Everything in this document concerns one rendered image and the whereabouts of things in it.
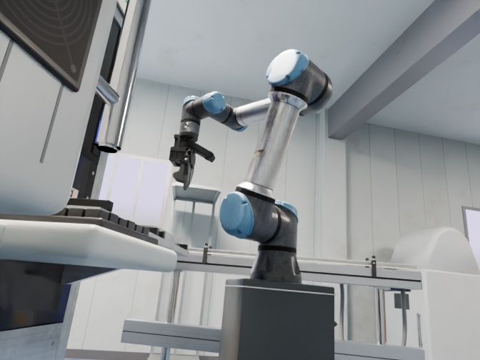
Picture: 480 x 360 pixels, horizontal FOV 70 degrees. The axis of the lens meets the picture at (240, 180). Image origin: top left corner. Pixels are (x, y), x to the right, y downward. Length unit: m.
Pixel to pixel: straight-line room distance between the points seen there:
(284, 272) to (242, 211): 0.22
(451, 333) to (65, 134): 4.01
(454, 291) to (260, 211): 3.43
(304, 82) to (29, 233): 0.78
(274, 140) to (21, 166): 0.76
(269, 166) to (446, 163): 5.00
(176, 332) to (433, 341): 2.62
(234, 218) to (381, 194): 4.16
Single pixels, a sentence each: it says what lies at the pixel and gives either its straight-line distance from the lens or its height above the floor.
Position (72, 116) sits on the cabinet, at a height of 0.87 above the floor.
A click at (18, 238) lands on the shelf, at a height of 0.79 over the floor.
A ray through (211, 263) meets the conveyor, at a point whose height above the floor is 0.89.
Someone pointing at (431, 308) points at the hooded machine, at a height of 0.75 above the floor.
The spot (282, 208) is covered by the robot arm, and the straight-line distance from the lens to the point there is 1.02.
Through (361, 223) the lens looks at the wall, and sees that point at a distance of 4.70.
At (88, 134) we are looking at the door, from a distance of 1.43.
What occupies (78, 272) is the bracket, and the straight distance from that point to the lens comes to 1.33.
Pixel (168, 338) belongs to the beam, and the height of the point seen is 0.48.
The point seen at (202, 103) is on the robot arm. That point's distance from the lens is 1.26.
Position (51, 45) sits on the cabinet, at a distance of 0.27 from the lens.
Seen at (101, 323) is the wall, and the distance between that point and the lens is 3.99.
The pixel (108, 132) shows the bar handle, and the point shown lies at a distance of 0.35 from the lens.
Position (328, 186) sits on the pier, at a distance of 4.42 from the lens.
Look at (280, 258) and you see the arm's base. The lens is 0.99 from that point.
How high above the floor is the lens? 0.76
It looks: 18 degrees up
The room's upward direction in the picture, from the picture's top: 5 degrees clockwise
